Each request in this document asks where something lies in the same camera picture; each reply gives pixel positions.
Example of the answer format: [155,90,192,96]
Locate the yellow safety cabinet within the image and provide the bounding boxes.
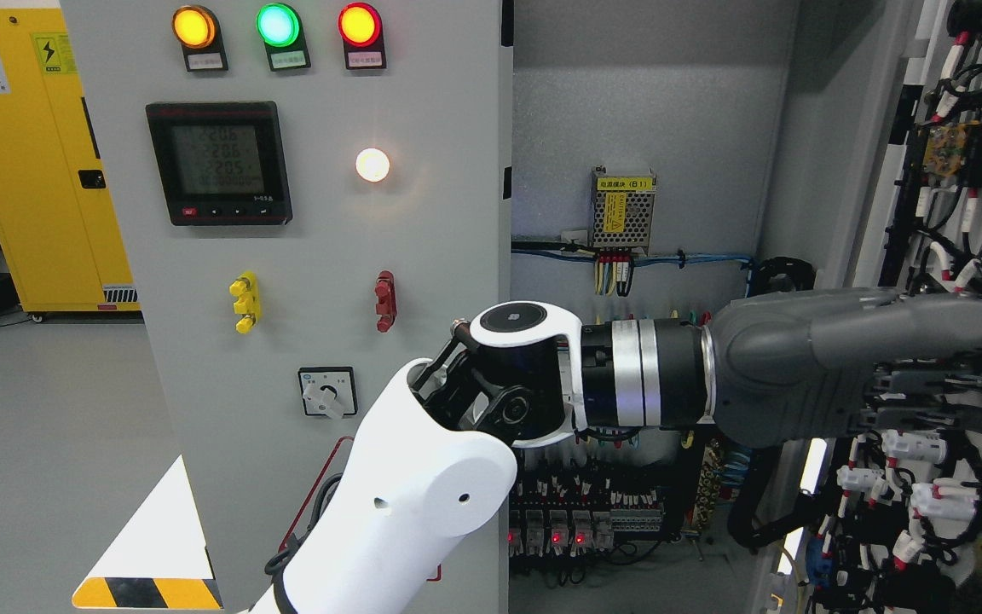
[0,8,140,317]

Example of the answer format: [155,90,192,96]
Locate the white rotary selector switch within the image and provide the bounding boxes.
[297,366,358,420]

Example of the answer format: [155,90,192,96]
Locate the red indicator light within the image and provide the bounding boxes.
[338,3,387,71]

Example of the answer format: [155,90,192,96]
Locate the green indicator light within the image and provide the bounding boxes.
[256,3,312,72]

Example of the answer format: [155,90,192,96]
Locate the red electric hazard sticker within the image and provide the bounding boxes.
[279,435,443,583]

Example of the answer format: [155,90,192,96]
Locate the white indicator light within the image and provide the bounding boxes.
[355,148,392,183]

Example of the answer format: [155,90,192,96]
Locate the metal mesh power supply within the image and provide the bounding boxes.
[590,165,658,256]

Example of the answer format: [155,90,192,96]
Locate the black digital power meter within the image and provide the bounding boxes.
[145,101,293,227]

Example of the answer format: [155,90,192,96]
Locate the grey cabinet door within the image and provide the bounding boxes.
[61,1,513,611]
[777,1,982,613]

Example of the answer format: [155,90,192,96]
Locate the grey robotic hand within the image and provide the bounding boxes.
[704,288,982,449]

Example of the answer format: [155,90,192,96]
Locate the relay row with red leds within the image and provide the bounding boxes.
[506,448,685,563]

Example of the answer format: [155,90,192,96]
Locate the amber indicator light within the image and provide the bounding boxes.
[171,4,228,72]

